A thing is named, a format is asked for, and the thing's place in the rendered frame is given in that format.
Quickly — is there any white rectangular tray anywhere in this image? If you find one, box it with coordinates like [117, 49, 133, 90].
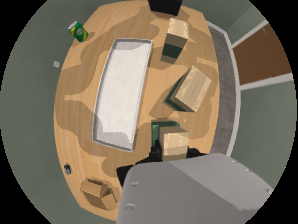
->
[92, 38, 153, 153]

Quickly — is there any green drink can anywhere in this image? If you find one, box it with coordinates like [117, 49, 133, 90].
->
[68, 21, 88, 42]

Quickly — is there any brown cardboard box with flaps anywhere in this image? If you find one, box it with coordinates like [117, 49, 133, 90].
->
[80, 179, 118, 212]

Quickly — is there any tan rectangular block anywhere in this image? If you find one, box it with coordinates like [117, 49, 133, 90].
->
[151, 119, 189, 162]
[163, 66, 211, 113]
[160, 18, 188, 64]

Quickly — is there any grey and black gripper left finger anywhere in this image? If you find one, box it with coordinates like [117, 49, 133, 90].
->
[116, 140, 163, 188]

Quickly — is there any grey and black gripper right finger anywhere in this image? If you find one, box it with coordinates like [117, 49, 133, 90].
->
[186, 146, 207, 159]

